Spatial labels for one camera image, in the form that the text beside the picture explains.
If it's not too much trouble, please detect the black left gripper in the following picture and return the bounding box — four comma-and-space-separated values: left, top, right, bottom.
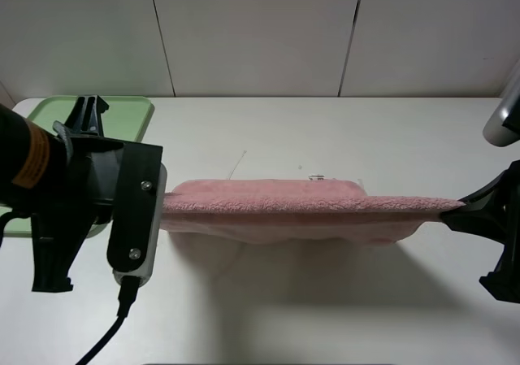
1, 95, 110, 293

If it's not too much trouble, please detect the green plastic tray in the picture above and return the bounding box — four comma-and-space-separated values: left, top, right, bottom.
0, 95, 155, 237

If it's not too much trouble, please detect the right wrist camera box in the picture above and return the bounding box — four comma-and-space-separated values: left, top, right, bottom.
483, 62, 519, 147

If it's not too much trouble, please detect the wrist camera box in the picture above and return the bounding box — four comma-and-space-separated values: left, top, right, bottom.
106, 142, 167, 286
483, 62, 519, 147

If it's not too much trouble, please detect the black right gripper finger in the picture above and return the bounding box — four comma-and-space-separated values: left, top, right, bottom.
440, 169, 519, 243
479, 238, 519, 302

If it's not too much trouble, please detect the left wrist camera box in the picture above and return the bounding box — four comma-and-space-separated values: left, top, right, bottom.
106, 142, 167, 286

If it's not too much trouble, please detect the pink terry towel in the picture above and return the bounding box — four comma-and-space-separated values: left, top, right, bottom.
160, 179, 464, 245

